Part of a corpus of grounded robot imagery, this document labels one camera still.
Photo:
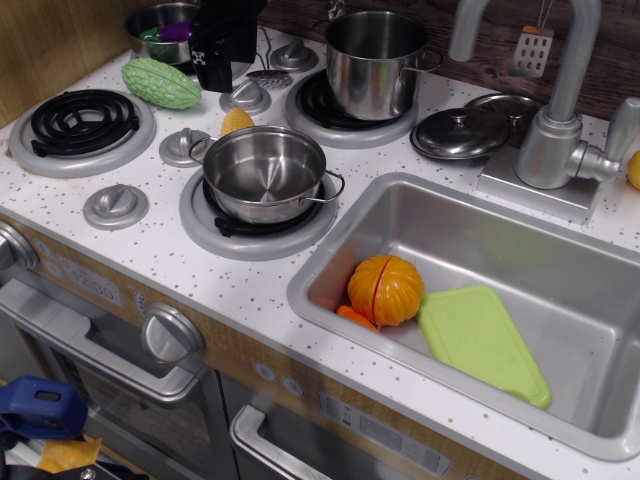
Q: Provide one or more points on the silver stove knob middle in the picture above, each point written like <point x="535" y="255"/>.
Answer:
<point x="185" y="148"/>

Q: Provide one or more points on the silver oven knob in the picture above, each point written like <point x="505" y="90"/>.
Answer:
<point x="168" y="335"/>
<point x="15" y="250"/>

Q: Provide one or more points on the green toy vegetable in bowl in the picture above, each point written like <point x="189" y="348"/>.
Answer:
<point x="150" y="35"/>

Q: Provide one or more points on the yellow toy corn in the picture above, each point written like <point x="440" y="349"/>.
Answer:
<point x="236" y="119"/>

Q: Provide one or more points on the silver stove knob upper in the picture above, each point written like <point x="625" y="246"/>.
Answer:
<point x="248" y="96"/>

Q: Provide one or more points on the silver stove knob back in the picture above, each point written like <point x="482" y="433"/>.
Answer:
<point x="294" y="57"/>

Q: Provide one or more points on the silver stove knob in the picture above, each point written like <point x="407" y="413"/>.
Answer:
<point x="248" y="96"/>
<point x="294" y="57"/>
<point x="185" y="148"/>
<point x="115" y="207"/>

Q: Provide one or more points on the yellow tape piece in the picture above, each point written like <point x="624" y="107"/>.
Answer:
<point x="62" y="455"/>

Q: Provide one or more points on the yellow toy fruit at edge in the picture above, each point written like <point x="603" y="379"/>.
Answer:
<point x="633" y="170"/>

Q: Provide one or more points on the silver oven knob left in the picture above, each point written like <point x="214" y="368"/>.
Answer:
<point x="15" y="250"/>

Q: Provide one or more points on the hanging steel spatula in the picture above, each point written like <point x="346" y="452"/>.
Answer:
<point x="533" y="47"/>

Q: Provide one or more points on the orange toy pumpkin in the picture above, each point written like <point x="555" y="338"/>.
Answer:
<point x="387" y="290"/>

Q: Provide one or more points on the back right black burner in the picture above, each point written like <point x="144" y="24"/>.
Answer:
<point x="311" y="108"/>

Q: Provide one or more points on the steel bowl back left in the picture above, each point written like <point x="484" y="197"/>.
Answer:
<point x="174" y="20"/>

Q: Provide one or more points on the green plastic cutting board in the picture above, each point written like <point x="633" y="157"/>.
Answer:
<point x="471" y="330"/>

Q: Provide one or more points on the front left black burner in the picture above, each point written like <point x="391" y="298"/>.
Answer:
<point x="82" y="133"/>

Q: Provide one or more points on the small steel pan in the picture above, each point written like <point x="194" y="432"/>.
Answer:
<point x="266" y="174"/>

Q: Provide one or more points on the silver sink basin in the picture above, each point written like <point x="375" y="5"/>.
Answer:
<point x="574" y="299"/>

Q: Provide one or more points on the silver stove knob front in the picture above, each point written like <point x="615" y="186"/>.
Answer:
<point x="115" y="207"/>

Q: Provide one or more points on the silver oven door handle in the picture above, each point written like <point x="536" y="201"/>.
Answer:
<point x="67" y="332"/>

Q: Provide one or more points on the dark steel pot lid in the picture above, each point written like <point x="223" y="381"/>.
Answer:
<point x="460" y="134"/>

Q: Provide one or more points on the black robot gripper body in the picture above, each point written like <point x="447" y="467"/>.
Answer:
<point x="222" y="33"/>

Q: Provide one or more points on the black burner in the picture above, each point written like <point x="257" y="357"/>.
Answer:
<point x="82" y="133"/>
<point x="213" y="230"/>
<point x="311" y="108"/>

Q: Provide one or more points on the orange toy slice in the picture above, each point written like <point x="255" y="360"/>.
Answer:
<point x="349" y="313"/>

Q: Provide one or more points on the silver toy faucet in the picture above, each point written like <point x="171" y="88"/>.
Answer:
<point x="555" y="171"/>

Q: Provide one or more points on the blue clamp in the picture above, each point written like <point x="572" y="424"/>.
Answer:
<point x="35" y="408"/>

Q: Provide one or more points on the front centre black burner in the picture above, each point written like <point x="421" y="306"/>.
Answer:
<point x="213" y="230"/>

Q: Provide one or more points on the tall steel pot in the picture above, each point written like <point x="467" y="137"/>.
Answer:
<point x="375" y="60"/>

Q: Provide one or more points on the green toy bitter gourd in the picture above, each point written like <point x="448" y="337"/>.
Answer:
<point x="160" y="84"/>

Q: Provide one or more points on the steel masher utensil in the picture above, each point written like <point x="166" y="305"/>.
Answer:
<point x="268" y="77"/>

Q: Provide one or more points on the silver dishwasher door handle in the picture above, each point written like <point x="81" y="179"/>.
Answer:
<point x="244" y="432"/>

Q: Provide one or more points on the silver oven knob right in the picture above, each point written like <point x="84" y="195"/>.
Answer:
<point x="168" y="335"/>

